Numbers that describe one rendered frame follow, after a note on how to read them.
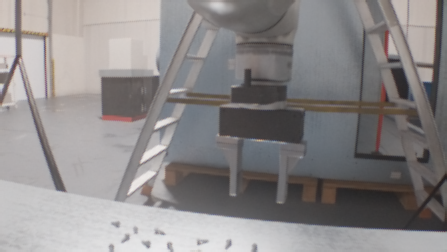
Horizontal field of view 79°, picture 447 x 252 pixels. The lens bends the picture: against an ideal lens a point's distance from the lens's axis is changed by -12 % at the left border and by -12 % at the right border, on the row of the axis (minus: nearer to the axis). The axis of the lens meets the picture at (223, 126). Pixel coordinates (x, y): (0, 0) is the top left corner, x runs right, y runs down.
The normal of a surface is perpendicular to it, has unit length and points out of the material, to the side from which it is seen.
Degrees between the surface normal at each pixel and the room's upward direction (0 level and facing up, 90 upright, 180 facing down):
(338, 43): 90
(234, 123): 90
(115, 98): 90
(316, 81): 90
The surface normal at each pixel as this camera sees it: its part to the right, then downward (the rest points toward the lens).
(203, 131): -0.26, 0.16
